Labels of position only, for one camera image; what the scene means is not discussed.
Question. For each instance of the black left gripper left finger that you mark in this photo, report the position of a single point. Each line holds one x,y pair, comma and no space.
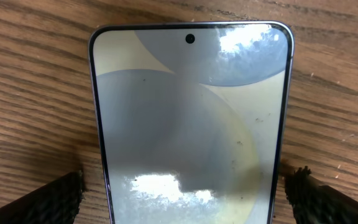
55,203

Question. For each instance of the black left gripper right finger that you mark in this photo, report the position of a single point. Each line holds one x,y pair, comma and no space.
314,202

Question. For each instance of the Samsung Galaxy smartphone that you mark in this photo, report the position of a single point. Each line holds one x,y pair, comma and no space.
190,118

